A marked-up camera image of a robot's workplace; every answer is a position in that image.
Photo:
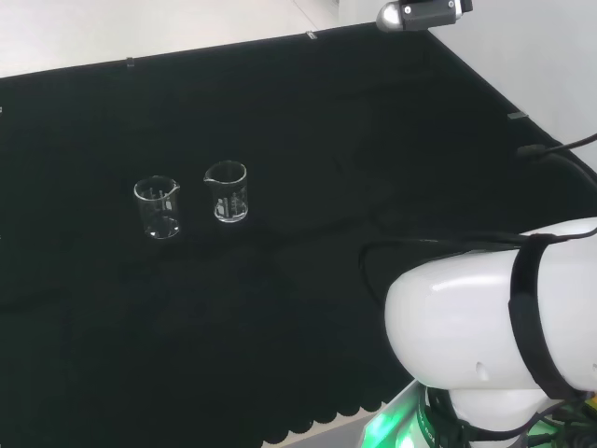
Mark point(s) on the clear glass beaker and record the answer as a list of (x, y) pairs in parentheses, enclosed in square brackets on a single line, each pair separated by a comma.
[(228, 205), (158, 229)]

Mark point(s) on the black bench cloth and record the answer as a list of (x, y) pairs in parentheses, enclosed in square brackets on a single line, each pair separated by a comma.
[(280, 140)]

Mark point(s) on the silver and black camera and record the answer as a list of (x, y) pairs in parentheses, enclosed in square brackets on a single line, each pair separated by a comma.
[(420, 14)]

